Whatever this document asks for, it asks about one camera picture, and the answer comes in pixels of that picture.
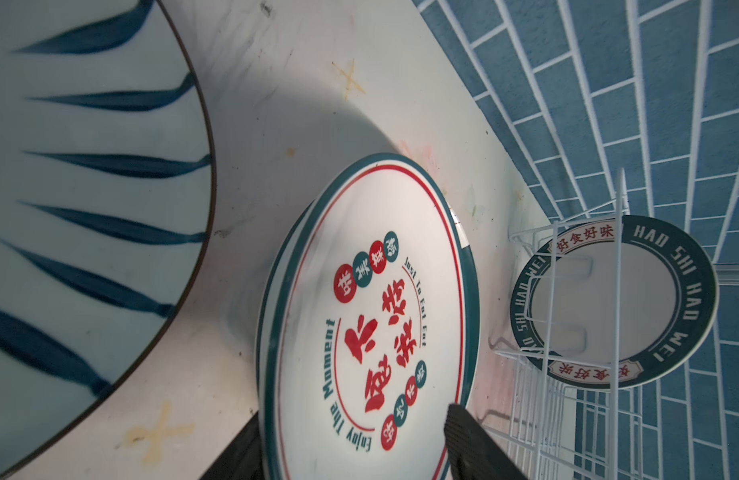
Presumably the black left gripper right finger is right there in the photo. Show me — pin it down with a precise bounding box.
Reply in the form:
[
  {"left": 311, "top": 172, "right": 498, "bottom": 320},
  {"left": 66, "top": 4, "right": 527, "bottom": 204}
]
[{"left": 443, "top": 403, "right": 527, "bottom": 480}]

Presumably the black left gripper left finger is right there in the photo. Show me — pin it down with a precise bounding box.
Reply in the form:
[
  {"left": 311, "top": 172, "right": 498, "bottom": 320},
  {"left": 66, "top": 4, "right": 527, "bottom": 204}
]
[{"left": 200, "top": 412, "right": 264, "bottom": 480}]

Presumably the blue striped white plate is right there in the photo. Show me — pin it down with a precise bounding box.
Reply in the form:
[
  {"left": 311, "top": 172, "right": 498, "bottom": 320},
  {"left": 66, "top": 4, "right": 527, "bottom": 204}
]
[{"left": 0, "top": 1, "right": 216, "bottom": 478}]

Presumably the white wire dish rack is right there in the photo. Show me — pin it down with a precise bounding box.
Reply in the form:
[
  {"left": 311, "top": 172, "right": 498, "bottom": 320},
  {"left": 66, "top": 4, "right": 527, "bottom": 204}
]
[{"left": 482, "top": 167, "right": 739, "bottom": 480}]

